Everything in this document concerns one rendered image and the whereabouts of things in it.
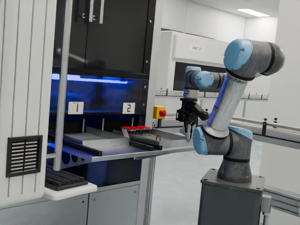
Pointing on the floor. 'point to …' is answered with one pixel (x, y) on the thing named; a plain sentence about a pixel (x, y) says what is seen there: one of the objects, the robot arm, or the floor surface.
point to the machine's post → (147, 120)
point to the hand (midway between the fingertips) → (189, 139)
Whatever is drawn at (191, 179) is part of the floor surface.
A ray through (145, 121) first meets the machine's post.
